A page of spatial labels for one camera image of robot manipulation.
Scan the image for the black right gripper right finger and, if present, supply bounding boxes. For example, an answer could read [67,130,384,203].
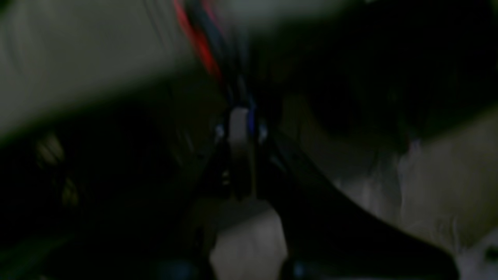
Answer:
[254,118,459,280]

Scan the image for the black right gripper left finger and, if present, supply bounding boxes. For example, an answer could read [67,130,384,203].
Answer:
[40,108,254,280]

